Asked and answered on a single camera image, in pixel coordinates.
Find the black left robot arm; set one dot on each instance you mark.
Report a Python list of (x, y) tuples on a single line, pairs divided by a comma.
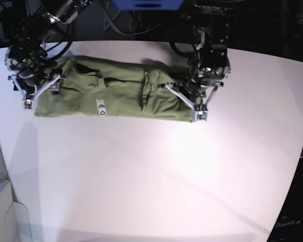
[(208, 24)]

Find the blue box overhead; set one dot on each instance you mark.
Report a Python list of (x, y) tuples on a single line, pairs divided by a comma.
[(148, 5)]

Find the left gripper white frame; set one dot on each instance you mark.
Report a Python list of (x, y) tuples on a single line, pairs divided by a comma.
[(196, 96)]

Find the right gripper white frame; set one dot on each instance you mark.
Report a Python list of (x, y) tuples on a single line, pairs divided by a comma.
[(32, 86)]

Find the white bin at left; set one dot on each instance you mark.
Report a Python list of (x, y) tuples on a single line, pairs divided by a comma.
[(14, 220)]

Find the green T-shirt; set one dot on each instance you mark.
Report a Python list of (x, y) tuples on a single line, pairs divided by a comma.
[(95, 86)]

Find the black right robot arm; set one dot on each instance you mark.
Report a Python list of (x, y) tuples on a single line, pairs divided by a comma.
[(34, 71)]

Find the black OpenArm labelled box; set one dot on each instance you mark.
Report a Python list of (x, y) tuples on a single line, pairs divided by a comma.
[(289, 224)]

